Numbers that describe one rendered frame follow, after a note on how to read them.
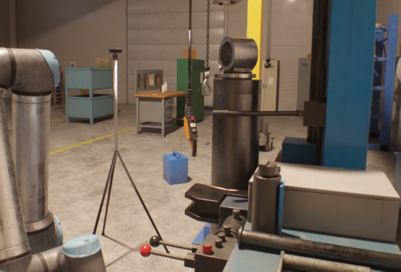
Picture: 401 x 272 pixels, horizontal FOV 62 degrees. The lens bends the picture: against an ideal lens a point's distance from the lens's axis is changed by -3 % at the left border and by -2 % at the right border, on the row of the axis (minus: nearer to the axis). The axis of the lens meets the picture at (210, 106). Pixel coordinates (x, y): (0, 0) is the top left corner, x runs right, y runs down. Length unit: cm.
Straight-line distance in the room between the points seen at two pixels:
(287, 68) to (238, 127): 1073
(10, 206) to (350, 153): 114
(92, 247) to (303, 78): 1089
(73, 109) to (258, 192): 880
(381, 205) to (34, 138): 101
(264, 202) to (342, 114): 58
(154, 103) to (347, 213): 669
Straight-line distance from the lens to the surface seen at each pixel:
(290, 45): 1214
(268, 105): 1167
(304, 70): 1156
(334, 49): 137
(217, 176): 151
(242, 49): 144
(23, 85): 111
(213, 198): 139
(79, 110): 945
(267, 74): 1162
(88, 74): 920
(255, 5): 411
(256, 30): 406
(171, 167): 445
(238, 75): 143
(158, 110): 747
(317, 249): 90
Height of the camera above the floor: 151
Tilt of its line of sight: 6 degrees down
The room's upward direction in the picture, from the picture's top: 1 degrees clockwise
